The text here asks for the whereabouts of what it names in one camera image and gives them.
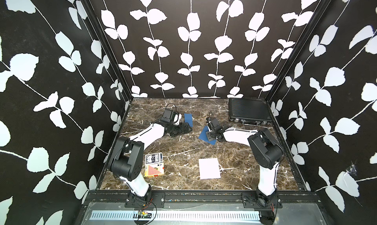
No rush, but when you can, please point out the white perforated strip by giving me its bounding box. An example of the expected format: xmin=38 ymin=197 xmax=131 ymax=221
xmin=89 ymin=210 xmax=260 ymax=223

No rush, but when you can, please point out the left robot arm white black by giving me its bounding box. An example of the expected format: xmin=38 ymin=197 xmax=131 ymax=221
xmin=108 ymin=109 xmax=192 ymax=201

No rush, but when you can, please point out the blue white poker card box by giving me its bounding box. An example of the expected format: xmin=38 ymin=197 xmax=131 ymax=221
xmin=145 ymin=152 xmax=163 ymax=165

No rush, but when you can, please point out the yellow red card box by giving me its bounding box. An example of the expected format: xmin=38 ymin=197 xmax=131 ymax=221
xmin=144 ymin=162 xmax=165 ymax=178

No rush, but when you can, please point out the small green circuit board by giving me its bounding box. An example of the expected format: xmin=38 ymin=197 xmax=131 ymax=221
xmin=137 ymin=211 xmax=152 ymax=220

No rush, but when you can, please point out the blue square paper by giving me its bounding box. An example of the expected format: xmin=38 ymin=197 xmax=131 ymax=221
xmin=184 ymin=114 xmax=193 ymax=127
xmin=198 ymin=126 xmax=217 ymax=145

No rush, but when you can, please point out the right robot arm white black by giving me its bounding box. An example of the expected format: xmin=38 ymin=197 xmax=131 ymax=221
xmin=206 ymin=117 xmax=284 ymax=208

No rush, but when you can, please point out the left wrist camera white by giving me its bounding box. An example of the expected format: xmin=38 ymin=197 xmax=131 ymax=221
xmin=173 ymin=114 xmax=182 ymax=125

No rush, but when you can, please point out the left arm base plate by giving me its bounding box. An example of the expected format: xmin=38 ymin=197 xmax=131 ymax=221
xmin=124 ymin=191 xmax=166 ymax=208

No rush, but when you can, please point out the black case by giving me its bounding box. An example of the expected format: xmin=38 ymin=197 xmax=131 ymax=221
xmin=228 ymin=98 xmax=272 ymax=125

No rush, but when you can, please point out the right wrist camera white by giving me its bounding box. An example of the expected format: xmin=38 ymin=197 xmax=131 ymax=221
xmin=206 ymin=117 xmax=222 ymax=132

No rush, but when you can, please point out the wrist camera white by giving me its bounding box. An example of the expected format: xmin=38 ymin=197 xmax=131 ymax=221
xmin=173 ymin=114 xmax=182 ymax=125
xmin=206 ymin=117 xmax=222 ymax=132

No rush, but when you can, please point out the white square paper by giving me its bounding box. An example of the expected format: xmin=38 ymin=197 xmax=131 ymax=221
xmin=199 ymin=158 xmax=221 ymax=180

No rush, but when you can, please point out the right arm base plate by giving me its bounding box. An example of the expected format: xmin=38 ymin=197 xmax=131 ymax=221
xmin=241 ymin=191 xmax=282 ymax=211

